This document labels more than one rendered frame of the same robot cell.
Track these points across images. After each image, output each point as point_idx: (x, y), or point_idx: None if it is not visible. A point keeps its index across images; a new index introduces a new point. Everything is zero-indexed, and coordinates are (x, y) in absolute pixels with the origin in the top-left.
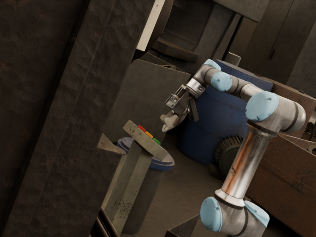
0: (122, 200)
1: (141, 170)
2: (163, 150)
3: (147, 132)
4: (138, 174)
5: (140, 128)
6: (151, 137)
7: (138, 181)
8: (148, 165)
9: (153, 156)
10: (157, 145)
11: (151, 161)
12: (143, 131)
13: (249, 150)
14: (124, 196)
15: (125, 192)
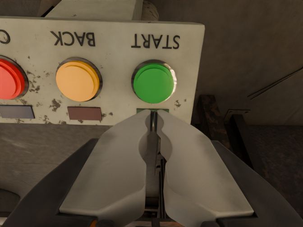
0: (142, 6)
1: (137, 19)
2: (200, 57)
3: (84, 98)
4: (138, 18)
5: (20, 93)
6: (98, 79)
7: (139, 2)
8: (135, 11)
9: (132, 18)
10: (194, 96)
11: (134, 12)
12: (26, 76)
13: None
14: (141, 10)
15: (141, 15)
